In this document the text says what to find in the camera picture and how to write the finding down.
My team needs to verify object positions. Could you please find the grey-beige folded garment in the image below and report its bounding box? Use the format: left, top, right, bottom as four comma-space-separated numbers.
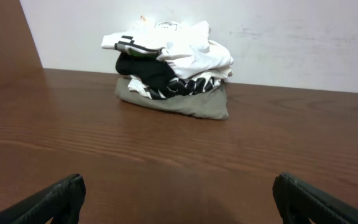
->
115, 78, 229, 120

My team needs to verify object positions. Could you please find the black and white garment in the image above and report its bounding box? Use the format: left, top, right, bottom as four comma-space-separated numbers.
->
116, 52, 231, 100

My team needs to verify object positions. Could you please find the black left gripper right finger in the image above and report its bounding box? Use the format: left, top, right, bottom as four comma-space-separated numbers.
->
272, 173, 358, 224

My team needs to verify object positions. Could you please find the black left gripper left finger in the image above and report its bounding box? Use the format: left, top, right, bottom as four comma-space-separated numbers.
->
0, 174, 86, 224

